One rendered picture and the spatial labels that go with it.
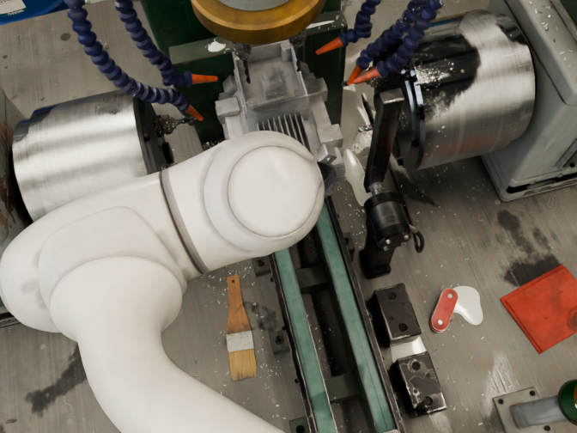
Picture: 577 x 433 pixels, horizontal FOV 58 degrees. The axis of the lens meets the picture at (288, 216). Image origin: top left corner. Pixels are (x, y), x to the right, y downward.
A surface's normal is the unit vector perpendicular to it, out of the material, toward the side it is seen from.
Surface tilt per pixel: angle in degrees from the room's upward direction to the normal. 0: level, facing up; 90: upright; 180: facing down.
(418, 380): 0
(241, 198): 30
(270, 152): 11
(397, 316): 0
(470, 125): 62
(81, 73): 0
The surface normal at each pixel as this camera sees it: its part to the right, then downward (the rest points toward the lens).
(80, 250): -0.22, -0.57
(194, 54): -0.05, -0.41
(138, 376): -0.15, -0.76
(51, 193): 0.11, 0.24
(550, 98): -0.97, 0.24
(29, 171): 0.04, -0.08
